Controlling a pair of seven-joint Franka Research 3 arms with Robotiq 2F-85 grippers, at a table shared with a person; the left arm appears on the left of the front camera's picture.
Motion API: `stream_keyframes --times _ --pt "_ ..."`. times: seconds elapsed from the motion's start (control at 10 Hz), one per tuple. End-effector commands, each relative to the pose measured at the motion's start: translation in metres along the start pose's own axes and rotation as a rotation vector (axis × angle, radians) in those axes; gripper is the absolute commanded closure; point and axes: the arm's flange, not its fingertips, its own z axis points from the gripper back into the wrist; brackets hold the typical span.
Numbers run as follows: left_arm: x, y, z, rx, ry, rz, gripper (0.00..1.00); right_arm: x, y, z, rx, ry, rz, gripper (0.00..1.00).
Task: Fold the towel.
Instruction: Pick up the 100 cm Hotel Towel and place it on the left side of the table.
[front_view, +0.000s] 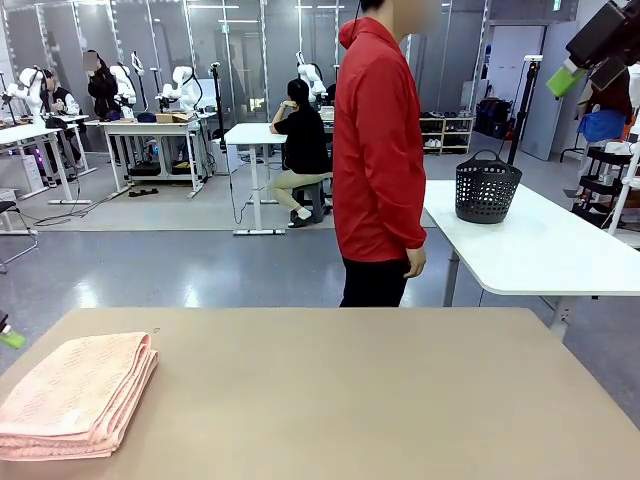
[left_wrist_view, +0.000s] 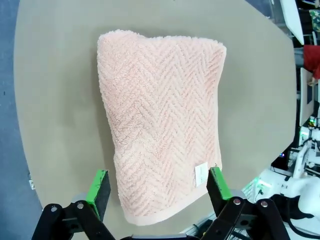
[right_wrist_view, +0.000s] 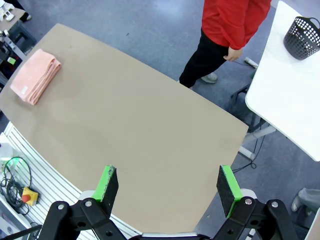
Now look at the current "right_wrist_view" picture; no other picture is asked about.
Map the person in grey trousers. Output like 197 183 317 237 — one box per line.
290 187 320 216

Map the black cable bundle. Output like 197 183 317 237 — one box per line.
0 156 33 216

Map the black floor cable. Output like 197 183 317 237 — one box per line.
230 134 266 174

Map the pink terry towel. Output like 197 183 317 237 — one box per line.
9 48 62 106

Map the person in red jacket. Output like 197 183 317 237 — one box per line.
178 0 272 89

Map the person's left forearm red sleeve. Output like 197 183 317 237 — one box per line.
228 9 261 50

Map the white slatted table frame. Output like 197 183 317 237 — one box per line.
0 121 144 240

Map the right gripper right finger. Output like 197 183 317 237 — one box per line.
212 164 301 240

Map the white floor power strip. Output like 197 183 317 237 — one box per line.
243 56 259 68

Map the dark perforated plastic basket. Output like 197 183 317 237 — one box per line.
283 15 320 61

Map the person's left hand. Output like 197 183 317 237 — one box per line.
222 45 244 63

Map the large white table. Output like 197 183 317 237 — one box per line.
237 0 320 162

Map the grey plastic stool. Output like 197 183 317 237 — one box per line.
9 20 38 52

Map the yellow emergency stop box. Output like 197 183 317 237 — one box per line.
20 186 40 208

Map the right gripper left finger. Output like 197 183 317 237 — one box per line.
44 164 126 240

